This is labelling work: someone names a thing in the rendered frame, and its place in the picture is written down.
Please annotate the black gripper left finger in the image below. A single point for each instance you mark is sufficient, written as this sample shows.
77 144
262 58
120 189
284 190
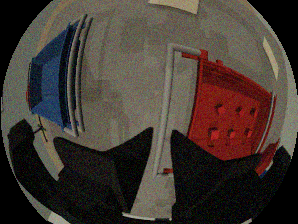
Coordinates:
121 168

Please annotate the beige flat rectangular panel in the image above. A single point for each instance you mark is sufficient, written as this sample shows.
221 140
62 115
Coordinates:
271 57
189 6

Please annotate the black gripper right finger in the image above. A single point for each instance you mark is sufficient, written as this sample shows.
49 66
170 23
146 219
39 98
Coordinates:
197 174

